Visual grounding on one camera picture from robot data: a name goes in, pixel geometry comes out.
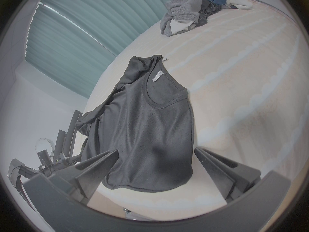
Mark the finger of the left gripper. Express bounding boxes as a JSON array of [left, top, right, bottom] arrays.
[[54, 130, 66, 155], [66, 110, 82, 155]]

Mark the blue-green curtain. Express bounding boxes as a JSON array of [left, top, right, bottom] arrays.
[[24, 0, 193, 98]]

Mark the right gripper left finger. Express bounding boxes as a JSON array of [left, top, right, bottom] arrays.
[[48, 149, 119, 200]]

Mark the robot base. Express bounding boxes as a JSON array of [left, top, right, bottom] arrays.
[[122, 207, 155, 221]]

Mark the black T-shirt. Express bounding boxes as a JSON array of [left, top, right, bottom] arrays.
[[75, 55, 195, 193]]

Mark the pile of clothes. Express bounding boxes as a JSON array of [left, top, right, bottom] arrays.
[[160, 0, 255, 37]]

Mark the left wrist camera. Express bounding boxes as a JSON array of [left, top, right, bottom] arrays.
[[36, 149, 52, 167]]

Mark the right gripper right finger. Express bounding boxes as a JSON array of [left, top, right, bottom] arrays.
[[194, 147, 262, 200]]

